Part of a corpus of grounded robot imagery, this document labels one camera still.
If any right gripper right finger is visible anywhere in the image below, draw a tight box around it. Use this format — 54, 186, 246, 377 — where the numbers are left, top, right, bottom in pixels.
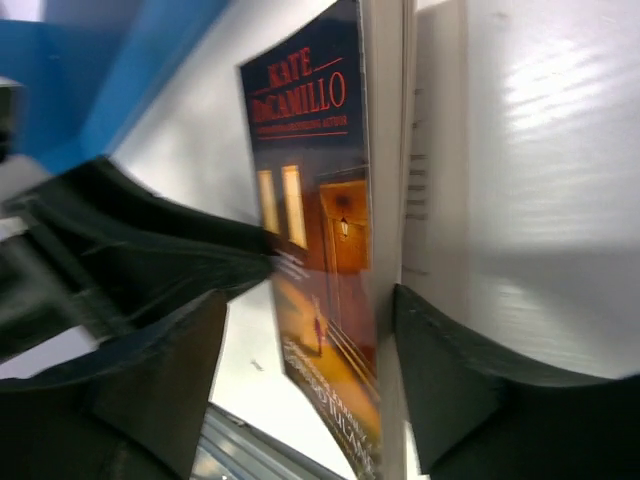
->
394, 285, 639, 479

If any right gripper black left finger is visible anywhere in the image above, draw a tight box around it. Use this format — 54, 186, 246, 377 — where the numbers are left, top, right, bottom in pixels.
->
1, 292, 227, 479

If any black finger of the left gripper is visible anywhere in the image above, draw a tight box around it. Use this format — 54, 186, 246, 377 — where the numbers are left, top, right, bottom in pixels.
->
1, 155, 271, 360

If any Edward Rulane brown book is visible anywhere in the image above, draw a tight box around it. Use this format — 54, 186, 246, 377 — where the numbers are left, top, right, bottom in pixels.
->
237, 0, 471, 480

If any blue and yellow wooden bookshelf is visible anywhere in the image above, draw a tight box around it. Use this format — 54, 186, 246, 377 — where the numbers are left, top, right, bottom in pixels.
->
1, 1, 228, 174

